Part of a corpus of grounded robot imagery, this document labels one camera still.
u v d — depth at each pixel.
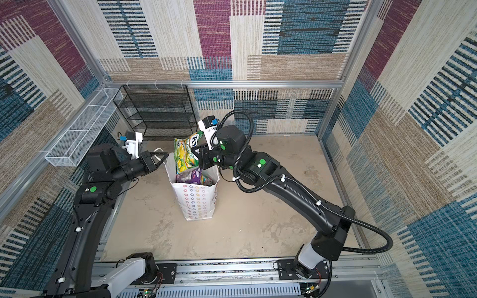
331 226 0.40
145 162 0.57
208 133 0.53
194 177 0.79
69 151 0.70
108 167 0.50
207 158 0.53
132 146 0.60
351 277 0.73
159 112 1.11
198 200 0.75
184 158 0.63
